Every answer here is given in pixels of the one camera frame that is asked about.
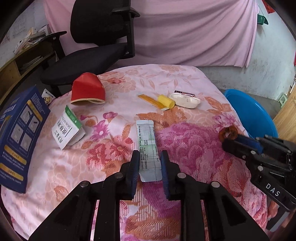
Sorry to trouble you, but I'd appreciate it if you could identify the person right hand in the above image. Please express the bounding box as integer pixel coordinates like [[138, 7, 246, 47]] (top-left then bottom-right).
[[267, 200, 293, 228]]

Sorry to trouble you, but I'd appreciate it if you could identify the wooden cabinet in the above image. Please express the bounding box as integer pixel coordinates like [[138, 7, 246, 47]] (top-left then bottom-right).
[[273, 83, 296, 143]]

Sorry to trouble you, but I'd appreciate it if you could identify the black office chair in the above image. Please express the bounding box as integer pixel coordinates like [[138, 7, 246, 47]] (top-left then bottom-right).
[[41, 1, 140, 86]]

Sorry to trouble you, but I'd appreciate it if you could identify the blue plastic bucket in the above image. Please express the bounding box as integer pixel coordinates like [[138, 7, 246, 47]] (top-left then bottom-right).
[[224, 89, 278, 138]]

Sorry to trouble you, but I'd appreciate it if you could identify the blue cardboard box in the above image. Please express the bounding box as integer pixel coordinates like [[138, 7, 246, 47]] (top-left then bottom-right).
[[0, 86, 50, 193]]

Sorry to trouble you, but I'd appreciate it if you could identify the wooden shelf desk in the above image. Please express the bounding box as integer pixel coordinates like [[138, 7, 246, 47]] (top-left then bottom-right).
[[1, 36, 55, 104]]

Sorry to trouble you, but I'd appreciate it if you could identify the orange ointment tube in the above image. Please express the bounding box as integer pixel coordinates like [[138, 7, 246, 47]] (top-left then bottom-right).
[[137, 94, 169, 111]]

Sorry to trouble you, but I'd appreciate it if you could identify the stack of books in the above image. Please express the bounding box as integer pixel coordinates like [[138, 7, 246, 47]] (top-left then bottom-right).
[[14, 24, 51, 55]]

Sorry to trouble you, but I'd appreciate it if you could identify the yellow cylindrical cap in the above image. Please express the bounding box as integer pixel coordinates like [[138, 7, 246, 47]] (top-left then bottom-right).
[[158, 95, 175, 109]]

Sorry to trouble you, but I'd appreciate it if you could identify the brown battery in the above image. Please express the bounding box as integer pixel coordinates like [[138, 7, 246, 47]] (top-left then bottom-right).
[[174, 90, 195, 97]]

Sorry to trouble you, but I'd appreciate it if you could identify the white earbud case half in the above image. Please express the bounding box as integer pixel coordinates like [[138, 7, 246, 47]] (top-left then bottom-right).
[[169, 93, 201, 109]]

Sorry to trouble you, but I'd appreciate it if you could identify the green hanging bag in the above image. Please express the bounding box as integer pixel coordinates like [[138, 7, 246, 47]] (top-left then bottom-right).
[[257, 14, 268, 25]]

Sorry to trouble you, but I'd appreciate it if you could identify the small yellow picture card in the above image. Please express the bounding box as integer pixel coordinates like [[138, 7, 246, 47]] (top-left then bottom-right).
[[42, 88, 56, 106]]

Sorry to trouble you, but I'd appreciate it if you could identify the pink hanging sheet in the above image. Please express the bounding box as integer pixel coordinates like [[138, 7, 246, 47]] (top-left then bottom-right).
[[43, 0, 260, 68]]

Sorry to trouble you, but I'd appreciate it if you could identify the long white sachet strip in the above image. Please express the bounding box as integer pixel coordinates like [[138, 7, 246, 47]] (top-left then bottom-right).
[[136, 120, 162, 182]]

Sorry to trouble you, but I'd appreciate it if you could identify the white green medicine box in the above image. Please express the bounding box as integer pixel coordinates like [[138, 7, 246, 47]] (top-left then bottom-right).
[[52, 106, 86, 150]]

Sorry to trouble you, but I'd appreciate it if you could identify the amber round candy wrapper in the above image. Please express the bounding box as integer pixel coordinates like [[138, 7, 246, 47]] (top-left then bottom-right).
[[219, 125, 238, 142]]

